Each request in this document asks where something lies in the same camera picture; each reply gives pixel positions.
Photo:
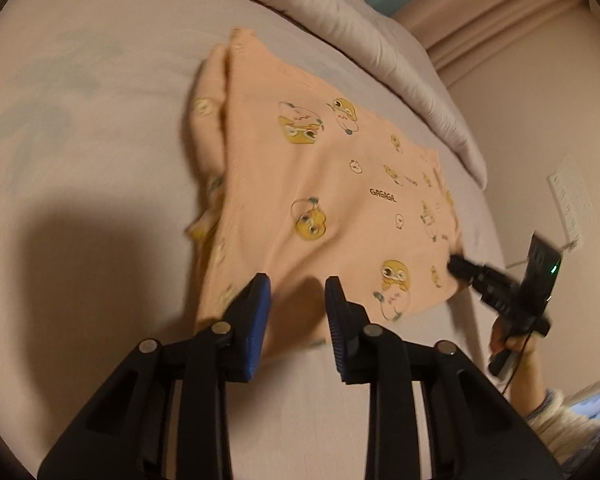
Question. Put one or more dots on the pale pink bed sheet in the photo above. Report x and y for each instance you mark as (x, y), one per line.
(97, 186)

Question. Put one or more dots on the person's right forearm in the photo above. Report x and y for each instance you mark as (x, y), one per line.
(569, 436)

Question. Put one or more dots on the person's right hand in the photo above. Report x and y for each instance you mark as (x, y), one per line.
(525, 345)

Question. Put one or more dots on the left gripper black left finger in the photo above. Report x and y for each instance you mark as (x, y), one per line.
(122, 431)

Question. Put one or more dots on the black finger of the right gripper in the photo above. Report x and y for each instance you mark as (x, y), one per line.
(464, 270)

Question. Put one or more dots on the pale pink folded duvet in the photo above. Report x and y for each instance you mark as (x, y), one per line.
(393, 56)

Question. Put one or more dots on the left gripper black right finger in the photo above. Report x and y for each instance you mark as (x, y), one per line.
(473, 432)

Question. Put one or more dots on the pink curtain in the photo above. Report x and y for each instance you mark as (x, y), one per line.
(459, 35)

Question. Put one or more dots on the peach duck print garment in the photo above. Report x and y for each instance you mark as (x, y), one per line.
(302, 185)

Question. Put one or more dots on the white wall power strip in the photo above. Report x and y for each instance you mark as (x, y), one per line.
(574, 206)

